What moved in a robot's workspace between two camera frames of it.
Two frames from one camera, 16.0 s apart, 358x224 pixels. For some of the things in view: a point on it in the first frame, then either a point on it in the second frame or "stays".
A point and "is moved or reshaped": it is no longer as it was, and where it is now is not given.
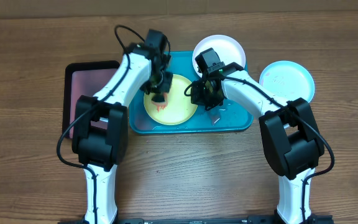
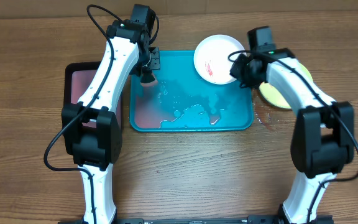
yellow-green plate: (179, 107) → (271, 96)
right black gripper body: (208, 99) → (245, 74)
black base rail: (199, 220) stays
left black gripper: (166, 86) → (156, 65)
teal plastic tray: (225, 118) stays
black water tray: (84, 78) stays
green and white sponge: (160, 99) is moved or reshaped
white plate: (229, 50) stays
